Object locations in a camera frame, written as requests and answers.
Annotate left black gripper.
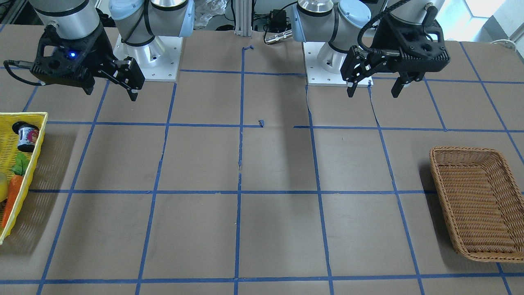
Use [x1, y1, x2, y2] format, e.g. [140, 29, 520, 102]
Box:
[341, 15, 451, 98]

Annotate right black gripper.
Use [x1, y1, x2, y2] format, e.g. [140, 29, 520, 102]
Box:
[31, 25, 145, 101]

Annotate yellow tape roll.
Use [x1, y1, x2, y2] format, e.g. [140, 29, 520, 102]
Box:
[0, 172, 9, 202]

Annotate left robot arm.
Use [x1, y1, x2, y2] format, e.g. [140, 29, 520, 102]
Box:
[291, 0, 451, 98]

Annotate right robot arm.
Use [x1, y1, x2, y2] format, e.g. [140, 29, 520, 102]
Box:
[30, 0, 195, 101]

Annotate small labelled jar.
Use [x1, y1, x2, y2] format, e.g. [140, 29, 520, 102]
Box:
[11, 121, 40, 153]

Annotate yellow wicker basket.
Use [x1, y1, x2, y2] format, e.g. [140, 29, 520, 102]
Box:
[0, 112, 47, 243]

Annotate toy carrot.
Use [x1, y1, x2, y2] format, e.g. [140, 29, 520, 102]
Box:
[1, 152, 29, 228]

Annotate brown wicker basket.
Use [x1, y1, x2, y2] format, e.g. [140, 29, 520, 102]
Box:
[430, 146, 524, 263]

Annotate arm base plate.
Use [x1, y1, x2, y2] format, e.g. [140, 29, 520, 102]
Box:
[113, 34, 185, 82]
[303, 42, 348, 86]

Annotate aluminium frame post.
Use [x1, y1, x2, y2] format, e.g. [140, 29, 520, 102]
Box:
[231, 0, 255, 38]

